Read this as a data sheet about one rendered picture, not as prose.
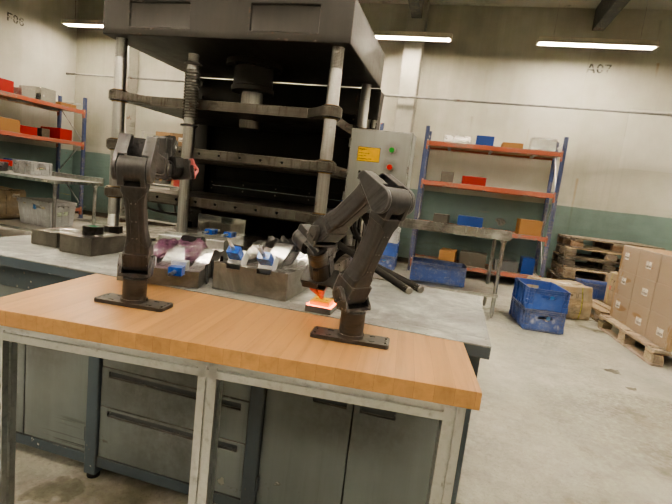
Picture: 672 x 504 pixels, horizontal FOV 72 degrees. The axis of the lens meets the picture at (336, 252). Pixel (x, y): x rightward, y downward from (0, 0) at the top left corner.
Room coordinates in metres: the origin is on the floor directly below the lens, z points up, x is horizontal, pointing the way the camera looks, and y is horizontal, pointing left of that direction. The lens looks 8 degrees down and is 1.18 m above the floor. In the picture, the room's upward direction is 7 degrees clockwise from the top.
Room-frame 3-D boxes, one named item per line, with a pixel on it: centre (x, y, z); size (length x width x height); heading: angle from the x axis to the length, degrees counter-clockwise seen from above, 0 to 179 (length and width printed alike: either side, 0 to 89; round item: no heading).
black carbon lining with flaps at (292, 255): (1.68, 0.22, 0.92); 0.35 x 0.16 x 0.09; 166
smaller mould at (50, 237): (1.94, 1.18, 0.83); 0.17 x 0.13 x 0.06; 166
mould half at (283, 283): (1.69, 0.21, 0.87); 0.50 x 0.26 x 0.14; 166
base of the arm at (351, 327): (1.13, -0.06, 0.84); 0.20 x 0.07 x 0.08; 82
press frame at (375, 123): (3.14, 0.46, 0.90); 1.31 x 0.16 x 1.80; 76
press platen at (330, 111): (2.68, 0.56, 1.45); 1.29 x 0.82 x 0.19; 76
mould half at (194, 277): (1.69, 0.58, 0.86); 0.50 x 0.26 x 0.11; 3
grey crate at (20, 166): (6.07, 4.10, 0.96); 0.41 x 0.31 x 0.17; 65
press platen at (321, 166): (2.69, 0.56, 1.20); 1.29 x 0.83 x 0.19; 76
